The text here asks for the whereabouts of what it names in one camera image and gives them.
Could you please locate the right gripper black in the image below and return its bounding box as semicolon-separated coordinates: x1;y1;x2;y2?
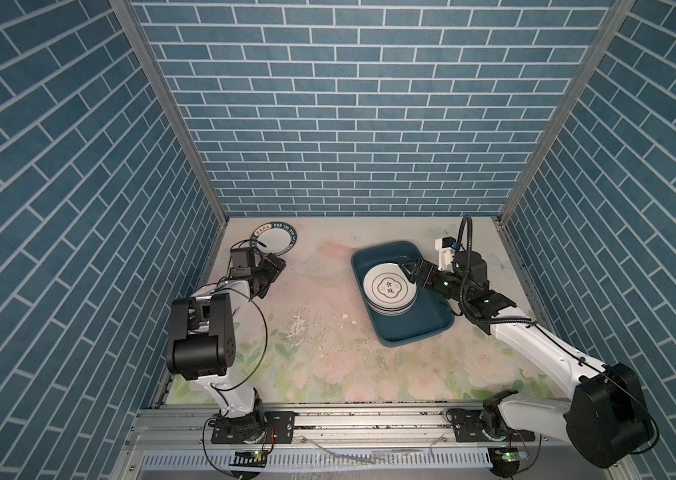
400;258;470;306

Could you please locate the white clover plate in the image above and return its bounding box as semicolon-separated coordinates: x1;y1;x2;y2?
362;263;417;316

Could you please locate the green rim plate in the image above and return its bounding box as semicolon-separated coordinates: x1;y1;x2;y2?
250;221;298;255

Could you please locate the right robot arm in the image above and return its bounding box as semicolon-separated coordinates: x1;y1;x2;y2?
400;252;661;468

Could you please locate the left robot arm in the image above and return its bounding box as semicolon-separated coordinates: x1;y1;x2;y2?
166;245;286;443

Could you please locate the teal plastic bin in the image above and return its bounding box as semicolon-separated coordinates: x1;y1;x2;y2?
351;241;455;347

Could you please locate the black corrugated cable right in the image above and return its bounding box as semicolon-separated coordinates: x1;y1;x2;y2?
456;215;537;328

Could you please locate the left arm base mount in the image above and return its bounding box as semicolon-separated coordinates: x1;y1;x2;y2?
211;411;296;446

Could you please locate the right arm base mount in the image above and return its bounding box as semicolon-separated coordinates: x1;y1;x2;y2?
445;408;536;443

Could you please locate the aluminium rail frame front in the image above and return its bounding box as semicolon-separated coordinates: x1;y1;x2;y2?
111;402;639;479

